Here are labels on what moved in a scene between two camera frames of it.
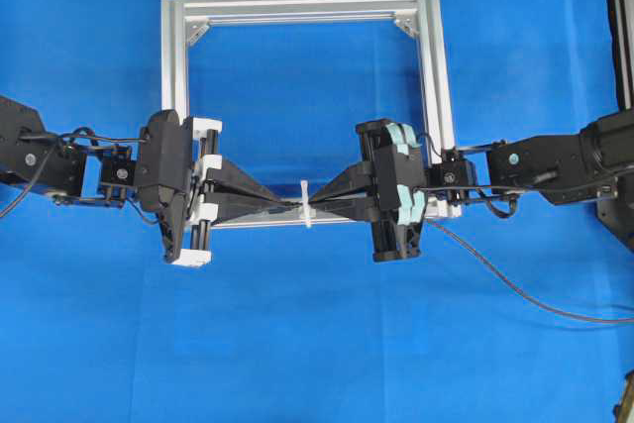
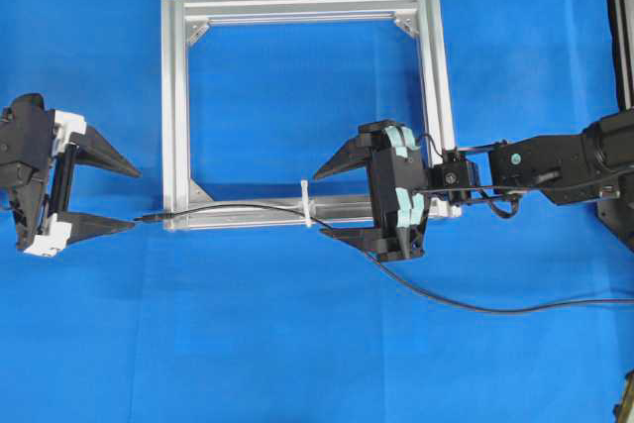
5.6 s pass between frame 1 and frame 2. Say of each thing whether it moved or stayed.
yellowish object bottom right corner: stayed
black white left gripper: moved
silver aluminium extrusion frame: stayed
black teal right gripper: moved
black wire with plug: moved
